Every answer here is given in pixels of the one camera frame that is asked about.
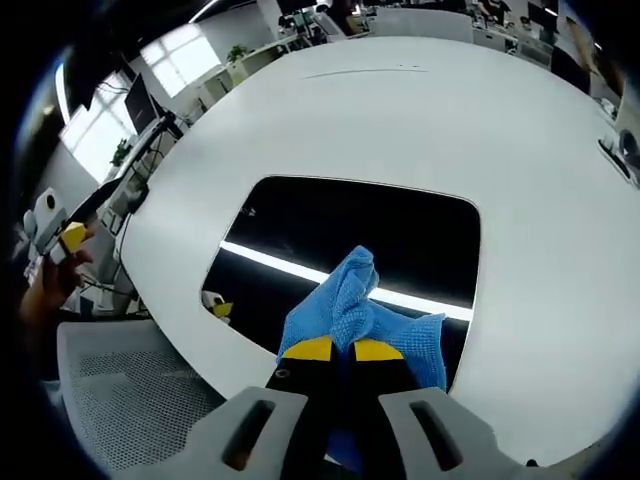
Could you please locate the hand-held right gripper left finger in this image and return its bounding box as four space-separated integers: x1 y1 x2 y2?
179 335 351 480

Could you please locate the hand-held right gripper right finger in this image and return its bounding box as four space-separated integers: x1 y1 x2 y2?
348 339 534 480

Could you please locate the blue cleaning cloth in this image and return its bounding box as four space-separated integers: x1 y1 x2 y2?
276 244 449 476

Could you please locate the black computer monitor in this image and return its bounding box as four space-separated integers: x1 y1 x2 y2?
123 73 155 135

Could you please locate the grey mesh office chair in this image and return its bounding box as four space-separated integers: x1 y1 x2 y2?
56 319 236 474

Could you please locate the black power strip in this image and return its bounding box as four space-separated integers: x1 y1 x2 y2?
597 138 633 180

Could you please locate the grey curved object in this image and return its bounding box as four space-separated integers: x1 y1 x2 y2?
618 128 640 169

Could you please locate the white panel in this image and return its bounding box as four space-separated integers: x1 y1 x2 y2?
374 7 474 45

